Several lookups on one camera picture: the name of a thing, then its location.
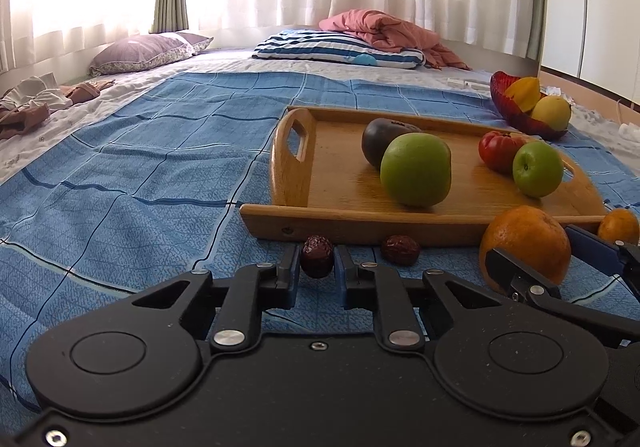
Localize small green apple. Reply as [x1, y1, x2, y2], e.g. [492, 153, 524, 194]
[512, 141, 564, 198]

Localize yellow starfruit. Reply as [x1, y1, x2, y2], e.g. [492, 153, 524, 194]
[502, 77, 543, 114]

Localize pink quilt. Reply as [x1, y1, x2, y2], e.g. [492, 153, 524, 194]
[319, 9, 473, 72]

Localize large green apple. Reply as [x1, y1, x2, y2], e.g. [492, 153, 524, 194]
[380, 132, 452, 208]

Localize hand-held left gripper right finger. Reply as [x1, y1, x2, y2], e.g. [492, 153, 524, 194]
[334, 246, 533, 354]

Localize white wardrobe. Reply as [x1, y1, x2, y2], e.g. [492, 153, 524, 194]
[539, 0, 640, 100]

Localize dark brown round fruit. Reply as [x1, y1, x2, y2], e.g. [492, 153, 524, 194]
[361, 118, 423, 171]

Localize brown bed frame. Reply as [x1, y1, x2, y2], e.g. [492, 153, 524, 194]
[445, 38, 543, 78]

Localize large orange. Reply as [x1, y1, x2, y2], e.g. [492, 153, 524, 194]
[479, 205, 572, 295]

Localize blue striped pillow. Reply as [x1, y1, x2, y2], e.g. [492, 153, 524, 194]
[251, 29, 427, 70]

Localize brown and white clothes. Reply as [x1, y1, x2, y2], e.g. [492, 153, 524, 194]
[0, 74, 117, 140]

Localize red glass bowl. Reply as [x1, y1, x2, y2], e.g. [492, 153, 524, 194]
[490, 71, 571, 141]

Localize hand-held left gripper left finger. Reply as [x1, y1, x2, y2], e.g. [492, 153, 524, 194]
[131, 246, 301, 356]

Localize small orange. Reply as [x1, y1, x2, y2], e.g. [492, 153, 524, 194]
[597, 208, 640, 246]

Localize blue checked blanket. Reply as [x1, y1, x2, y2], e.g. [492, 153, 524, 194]
[0, 72, 640, 413]

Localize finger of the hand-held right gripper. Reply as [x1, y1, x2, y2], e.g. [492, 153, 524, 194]
[485, 248, 640, 349]
[565, 225, 640, 300]

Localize white quilted bed sheet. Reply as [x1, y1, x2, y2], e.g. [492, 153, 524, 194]
[0, 44, 640, 188]

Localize yellow pear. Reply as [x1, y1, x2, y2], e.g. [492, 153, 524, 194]
[531, 95, 572, 132]

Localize wooden tray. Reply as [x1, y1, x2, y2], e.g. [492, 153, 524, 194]
[240, 106, 607, 248]

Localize red jujube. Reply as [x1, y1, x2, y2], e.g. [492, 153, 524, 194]
[299, 235, 335, 279]
[381, 235, 421, 267]

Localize red ribbed tomato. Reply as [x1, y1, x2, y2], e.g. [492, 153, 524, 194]
[478, 130, 528, 174]

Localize purple pillow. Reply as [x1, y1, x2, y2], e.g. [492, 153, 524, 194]
[89, 32, 215, 76]

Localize white charger cable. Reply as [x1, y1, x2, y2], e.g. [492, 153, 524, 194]
[616, 99, 640, 142]

